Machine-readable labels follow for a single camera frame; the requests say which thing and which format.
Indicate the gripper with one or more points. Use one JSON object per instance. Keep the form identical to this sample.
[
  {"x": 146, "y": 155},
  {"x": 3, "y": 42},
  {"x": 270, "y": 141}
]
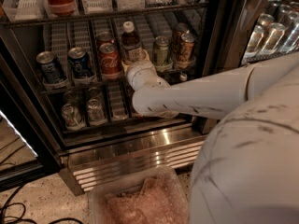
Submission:
[{"x": 139, "y": 69}]

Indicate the brown tea bottle white cap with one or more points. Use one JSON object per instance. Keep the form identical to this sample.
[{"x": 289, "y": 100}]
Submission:
[{"x": 131, "y": 44}]

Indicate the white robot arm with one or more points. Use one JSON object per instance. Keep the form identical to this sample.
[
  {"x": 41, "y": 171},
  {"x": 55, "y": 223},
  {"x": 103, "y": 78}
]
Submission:
[{"x": 247, "y": 170}]

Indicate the steel fridge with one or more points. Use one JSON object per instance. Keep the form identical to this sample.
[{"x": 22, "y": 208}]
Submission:
[{"x": 40, "y": 144}]

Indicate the glass fridge door right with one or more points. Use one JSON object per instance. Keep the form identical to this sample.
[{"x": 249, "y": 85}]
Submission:
[{"x": 227, "y": 31}]

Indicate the green soda can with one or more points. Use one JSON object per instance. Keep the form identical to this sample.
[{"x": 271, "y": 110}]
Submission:
[{"x": 160, "y": 50}]

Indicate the red cola can front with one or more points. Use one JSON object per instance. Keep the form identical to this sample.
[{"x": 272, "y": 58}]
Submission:
[{"x": 110, "y": 61}]

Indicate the red cola can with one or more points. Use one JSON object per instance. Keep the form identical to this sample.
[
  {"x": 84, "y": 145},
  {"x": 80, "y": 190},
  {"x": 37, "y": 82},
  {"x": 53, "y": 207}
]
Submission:
[
  {"x": 104, "y": 39},
  {"x": 110, "y": 61}
]

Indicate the orange brown can front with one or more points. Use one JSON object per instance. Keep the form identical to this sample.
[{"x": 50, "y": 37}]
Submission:
[{"x": 186, "y": 47}]

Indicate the orange brown can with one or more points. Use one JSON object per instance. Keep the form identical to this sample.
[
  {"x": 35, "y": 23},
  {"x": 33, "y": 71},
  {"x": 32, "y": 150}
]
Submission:
[
  {"x": 186, "y": 47},
  {"x": 178, "y": 31}
]

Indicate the red cola can behind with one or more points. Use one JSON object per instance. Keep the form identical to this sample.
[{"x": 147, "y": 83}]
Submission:
[{"x": 104, "y": 39}]

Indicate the orange brown can behind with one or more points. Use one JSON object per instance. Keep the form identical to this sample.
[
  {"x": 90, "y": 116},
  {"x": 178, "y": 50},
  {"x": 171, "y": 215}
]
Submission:
[{"x": 178, "y": 31}]

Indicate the silver can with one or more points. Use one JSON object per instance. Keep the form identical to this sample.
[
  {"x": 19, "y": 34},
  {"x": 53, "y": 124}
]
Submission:
[
  {"x": 94, "y": 93},
  {"x": 95, "y": 112},
  {"x": 70, "y": 98},
  {"x": 72, "y": 117}
]

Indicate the blue pepsi can right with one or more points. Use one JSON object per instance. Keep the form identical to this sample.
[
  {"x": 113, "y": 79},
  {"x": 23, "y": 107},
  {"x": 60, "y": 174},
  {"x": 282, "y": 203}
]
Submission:
[{"x": 79, "y": 60}]

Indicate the blue pepsi can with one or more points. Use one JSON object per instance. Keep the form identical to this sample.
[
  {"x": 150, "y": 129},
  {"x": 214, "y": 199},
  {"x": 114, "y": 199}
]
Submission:
[
  {"x": 79, "y": 60},
  {"x": 50, "y": 67}
]

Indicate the silver can bottom left behind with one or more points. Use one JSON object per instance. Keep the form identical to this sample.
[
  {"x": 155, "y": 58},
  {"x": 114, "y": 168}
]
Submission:
[{"x": 70, "y": 98}]

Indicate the blue pepsi can left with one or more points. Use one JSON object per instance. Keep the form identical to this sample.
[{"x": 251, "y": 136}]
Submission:
[{"x": 50, "y": 67}]

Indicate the silver can bottom left front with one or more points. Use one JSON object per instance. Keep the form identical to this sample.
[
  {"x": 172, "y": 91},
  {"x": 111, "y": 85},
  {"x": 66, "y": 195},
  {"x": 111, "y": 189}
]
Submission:
[{"x": 72, "y": 117}]

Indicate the clear plastic bin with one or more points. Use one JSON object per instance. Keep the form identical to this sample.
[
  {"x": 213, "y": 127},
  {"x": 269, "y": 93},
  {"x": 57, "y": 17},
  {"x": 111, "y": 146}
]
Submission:
[{"x": 154, "y": 196}]

